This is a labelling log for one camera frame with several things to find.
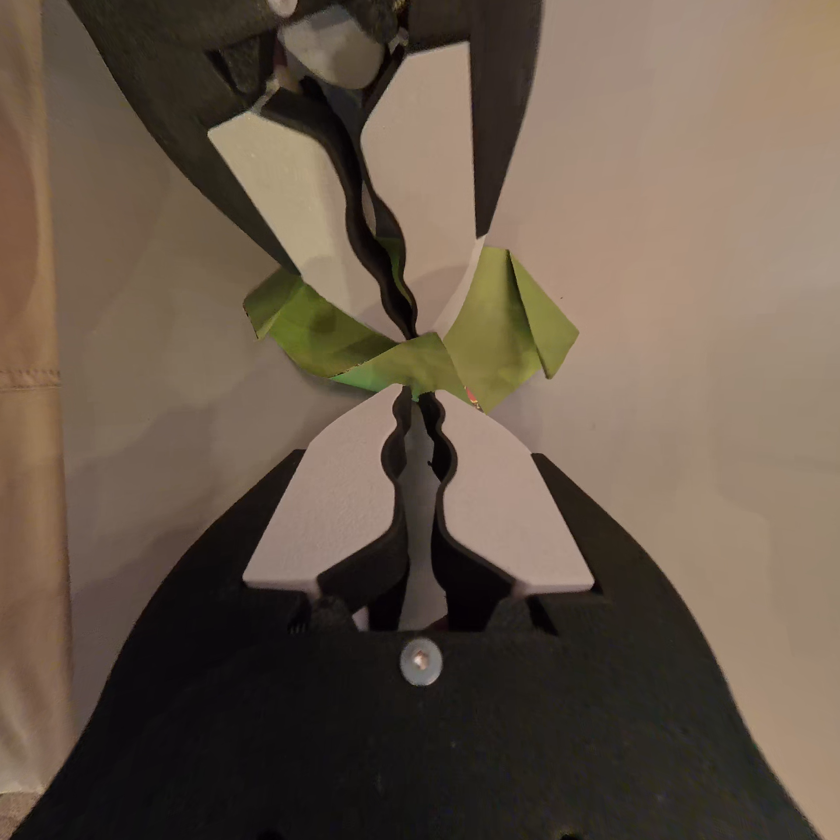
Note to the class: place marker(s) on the green paper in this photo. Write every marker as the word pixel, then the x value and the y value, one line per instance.
pixel 499 328

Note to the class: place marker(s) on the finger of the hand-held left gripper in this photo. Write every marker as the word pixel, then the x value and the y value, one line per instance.
pixel 433 144
pixel 282 184

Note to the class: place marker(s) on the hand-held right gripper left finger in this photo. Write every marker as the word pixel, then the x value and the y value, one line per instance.
pixel 328 512

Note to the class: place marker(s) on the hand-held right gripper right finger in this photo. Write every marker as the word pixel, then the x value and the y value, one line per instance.
pixel 505 518

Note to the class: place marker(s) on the beige cloth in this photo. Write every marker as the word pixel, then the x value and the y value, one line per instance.
pixel 26 394

